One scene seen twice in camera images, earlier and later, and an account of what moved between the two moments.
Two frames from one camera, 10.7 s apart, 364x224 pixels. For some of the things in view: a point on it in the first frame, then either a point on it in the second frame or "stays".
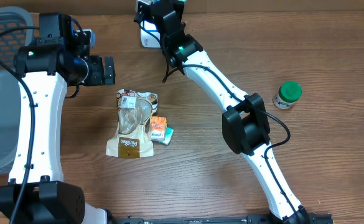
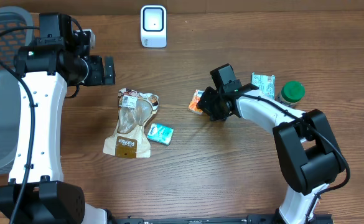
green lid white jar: [289, 92] stays
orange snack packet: [158, 126] -> [193, 105]
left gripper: [98, 78] stays
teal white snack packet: [156, 1] -> [266, 83]
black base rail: [307, 218] stays
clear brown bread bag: [133, 138] stays
